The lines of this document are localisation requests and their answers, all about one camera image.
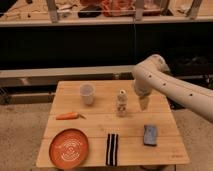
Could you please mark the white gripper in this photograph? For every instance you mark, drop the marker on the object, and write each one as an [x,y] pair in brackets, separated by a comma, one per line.
[143,90]

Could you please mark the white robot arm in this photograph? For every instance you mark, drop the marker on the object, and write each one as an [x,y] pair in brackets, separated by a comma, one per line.
[151,74]

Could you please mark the blue sponge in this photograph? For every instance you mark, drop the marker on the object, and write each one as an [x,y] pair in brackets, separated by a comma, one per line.
[150,135]

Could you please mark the black white striped cloth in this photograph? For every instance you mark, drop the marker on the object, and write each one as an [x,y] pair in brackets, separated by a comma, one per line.
[112,150]

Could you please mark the clear plastic cup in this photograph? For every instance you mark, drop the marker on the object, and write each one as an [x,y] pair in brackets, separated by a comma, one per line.
[87,91]

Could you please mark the orange carrot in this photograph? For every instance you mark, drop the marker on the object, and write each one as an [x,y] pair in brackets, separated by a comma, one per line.
[69,116]

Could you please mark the orange plate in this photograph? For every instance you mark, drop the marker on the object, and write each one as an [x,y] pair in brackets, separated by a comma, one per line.
[68,149]

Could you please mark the red cloth on shelf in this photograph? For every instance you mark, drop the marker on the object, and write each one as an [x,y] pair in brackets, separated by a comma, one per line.
[117,8]

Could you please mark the wooden bench rail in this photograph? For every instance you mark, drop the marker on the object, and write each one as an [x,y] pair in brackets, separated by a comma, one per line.
[51,76]

